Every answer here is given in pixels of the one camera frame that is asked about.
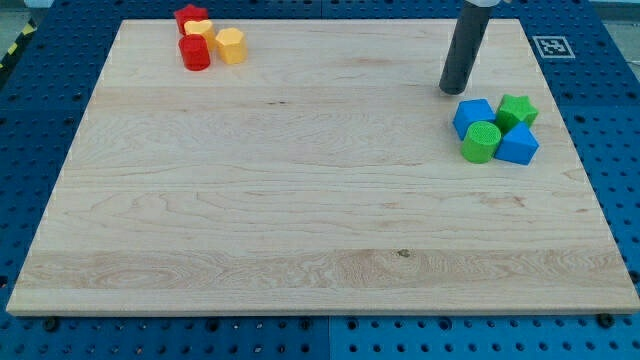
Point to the wooden board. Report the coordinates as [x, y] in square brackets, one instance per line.
[322, 176]

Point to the yellow hexagon block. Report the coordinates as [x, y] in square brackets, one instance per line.
[232, 46]

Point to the blue cube block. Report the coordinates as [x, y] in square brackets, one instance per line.
[470, 111]

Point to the green cylinder block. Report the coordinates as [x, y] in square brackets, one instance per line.
[481, 142]

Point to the red cylinder block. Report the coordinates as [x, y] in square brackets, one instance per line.
[194, 52]

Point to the yellow heart block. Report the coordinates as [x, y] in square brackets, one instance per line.
[204, 28]

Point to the blue triangle block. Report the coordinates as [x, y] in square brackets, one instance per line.
[518, 145]

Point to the green star block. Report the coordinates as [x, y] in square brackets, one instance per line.
[513, 110]

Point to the red star block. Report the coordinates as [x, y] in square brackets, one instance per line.
[189, 12]

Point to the white fiducial marker tag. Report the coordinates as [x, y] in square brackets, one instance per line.
[553, 47]

